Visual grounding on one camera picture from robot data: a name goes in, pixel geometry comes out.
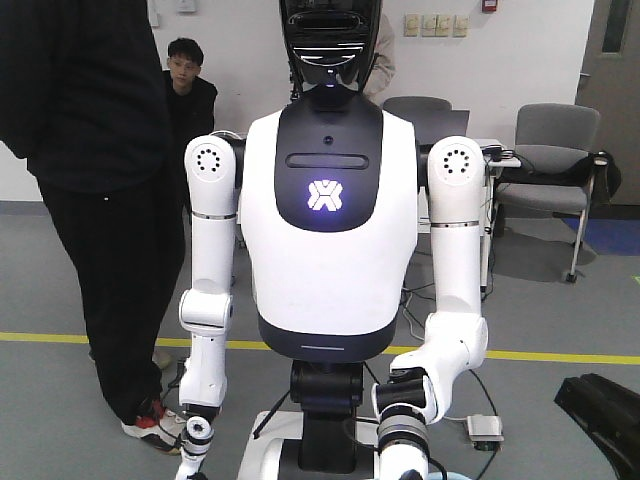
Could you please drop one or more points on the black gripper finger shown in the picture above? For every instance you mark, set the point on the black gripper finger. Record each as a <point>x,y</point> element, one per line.
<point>609,414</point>

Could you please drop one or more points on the white robot arm screen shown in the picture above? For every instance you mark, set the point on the white robot arm screen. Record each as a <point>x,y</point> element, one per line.
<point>205,309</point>
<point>419,392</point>

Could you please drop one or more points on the light blue plastic basket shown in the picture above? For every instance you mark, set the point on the light blue plastic basket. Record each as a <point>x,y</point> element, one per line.
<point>450,475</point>

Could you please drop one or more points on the grey power adapter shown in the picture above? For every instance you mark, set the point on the grey power adapter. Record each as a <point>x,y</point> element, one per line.
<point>485,428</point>

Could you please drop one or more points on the grey office chair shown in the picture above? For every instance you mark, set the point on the grey office chair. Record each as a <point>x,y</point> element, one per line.
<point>554,143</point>

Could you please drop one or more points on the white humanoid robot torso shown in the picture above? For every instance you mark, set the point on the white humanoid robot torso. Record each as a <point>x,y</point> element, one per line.
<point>328,211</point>

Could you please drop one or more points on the person in beige hoodie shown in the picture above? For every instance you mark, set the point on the person in beige hoodie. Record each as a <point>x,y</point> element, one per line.
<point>384,67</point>

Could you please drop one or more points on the seated person in black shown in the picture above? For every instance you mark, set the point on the seated person in black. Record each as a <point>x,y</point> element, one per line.
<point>190,98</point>

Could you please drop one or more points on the standing person in black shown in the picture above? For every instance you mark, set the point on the standing person in black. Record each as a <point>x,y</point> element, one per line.
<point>83,103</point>

